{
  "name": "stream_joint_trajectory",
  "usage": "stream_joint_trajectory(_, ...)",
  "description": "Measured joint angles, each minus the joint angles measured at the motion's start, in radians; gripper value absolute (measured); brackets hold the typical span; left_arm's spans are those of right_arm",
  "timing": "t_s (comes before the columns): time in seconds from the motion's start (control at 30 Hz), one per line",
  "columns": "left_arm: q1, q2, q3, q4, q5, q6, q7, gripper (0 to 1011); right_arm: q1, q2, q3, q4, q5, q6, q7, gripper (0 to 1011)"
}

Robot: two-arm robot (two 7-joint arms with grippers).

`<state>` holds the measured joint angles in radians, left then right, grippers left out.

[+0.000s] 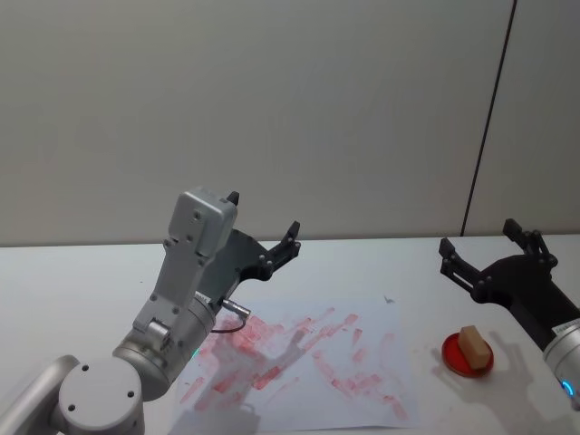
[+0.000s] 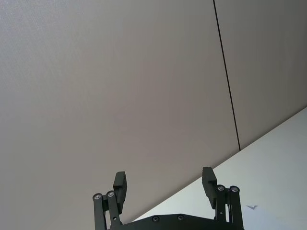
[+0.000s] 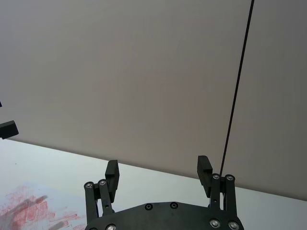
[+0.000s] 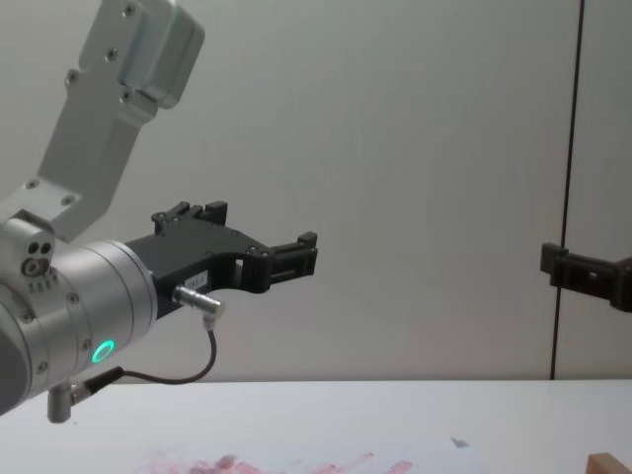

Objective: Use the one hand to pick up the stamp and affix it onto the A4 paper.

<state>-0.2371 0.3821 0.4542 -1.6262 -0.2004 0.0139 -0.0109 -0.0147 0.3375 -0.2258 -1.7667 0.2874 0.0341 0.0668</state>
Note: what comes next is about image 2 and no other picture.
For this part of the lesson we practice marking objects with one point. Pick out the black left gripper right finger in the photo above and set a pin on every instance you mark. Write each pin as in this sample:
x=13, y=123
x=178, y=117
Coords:
x=209, y=185

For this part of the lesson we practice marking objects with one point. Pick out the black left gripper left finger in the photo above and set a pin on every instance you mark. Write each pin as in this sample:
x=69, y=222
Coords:
x=116, y=191

